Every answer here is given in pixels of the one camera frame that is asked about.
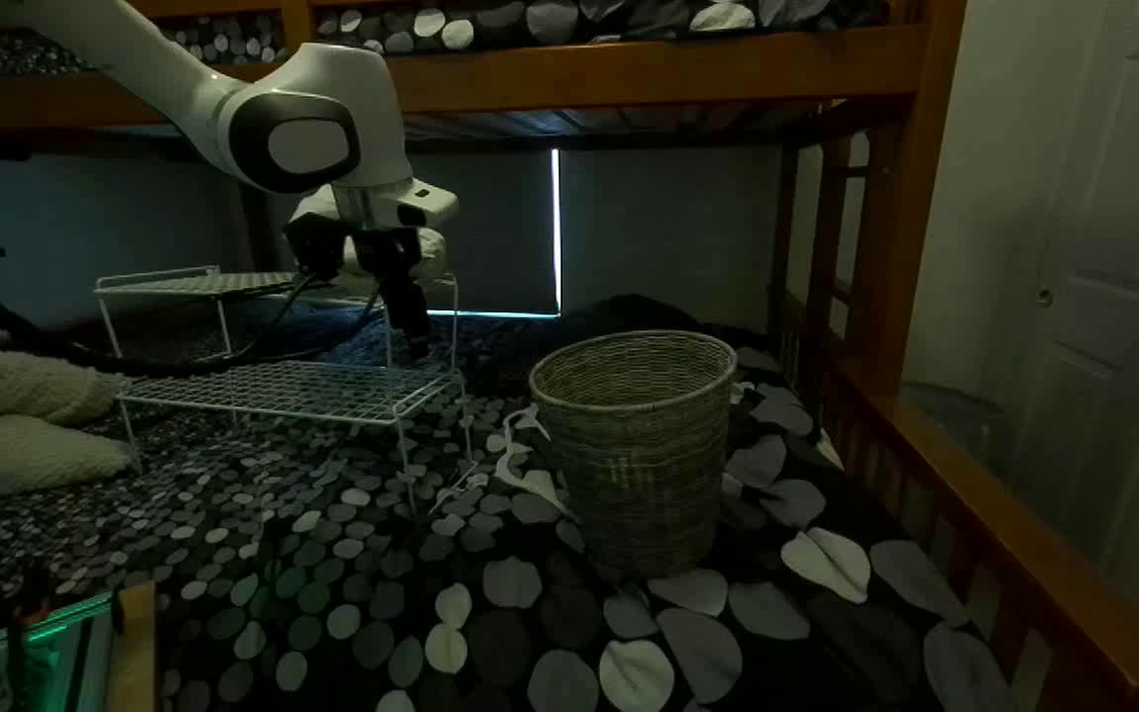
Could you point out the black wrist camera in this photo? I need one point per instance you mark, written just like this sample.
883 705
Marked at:
319 248

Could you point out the wooden bunk bed frame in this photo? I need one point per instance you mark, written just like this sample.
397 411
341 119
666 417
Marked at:
662 71

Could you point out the wooden block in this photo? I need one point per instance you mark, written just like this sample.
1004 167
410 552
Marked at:
136 655

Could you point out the dotted upper bunk bedding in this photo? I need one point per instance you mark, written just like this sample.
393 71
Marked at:
553 20

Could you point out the black dotted bedspread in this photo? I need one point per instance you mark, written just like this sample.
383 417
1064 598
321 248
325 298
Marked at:
332 593

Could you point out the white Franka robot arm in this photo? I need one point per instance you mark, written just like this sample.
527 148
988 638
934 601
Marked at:
199 93

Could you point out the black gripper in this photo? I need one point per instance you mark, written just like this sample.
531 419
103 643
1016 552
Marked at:
393 269

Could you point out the woven wicker basket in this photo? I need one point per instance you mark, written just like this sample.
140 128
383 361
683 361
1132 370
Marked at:
635 447

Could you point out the dark window blind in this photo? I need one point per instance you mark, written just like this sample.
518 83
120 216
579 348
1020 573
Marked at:
96 231
673 231
494 223

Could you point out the white panel door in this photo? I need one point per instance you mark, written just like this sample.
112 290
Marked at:
1126 261

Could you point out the clear plastic bin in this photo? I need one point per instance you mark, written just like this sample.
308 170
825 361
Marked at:
957 417

